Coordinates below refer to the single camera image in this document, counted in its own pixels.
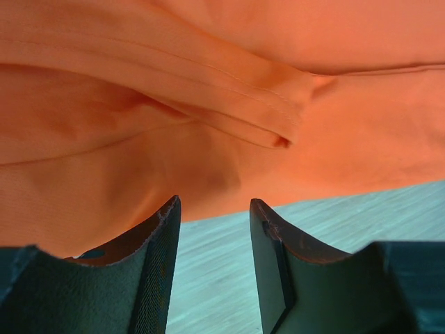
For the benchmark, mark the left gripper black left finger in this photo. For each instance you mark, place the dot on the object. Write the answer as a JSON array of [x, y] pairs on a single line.
[[122, 286]]

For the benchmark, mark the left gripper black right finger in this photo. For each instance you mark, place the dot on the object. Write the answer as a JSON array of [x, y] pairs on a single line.
[[307, 286]]

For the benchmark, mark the orange t shirt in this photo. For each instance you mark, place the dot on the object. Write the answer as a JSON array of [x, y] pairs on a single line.
[[109, 108]]

